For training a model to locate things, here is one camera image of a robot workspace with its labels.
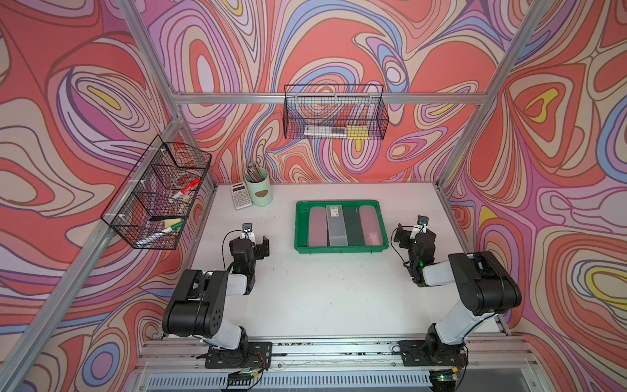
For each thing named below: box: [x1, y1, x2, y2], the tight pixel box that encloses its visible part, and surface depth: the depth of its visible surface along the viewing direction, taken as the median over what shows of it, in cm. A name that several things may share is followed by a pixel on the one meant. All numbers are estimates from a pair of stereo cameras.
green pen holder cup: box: [244, 167, 274, 208], surface depth 107 cm
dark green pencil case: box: [342, 206, 366, 246], surface depth 101 cm
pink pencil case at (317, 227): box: [307, 206, 328, 248], surface depth 103 cm
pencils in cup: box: [244, 161, 263, 183], surface depth 106 cm
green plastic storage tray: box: [293, 200, 390, 254], surface depth 102 cm
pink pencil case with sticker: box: [359, 204, 384, 246], surface depth 102 cm
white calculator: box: [229, 181, 253, 210], surface depth 114 cm
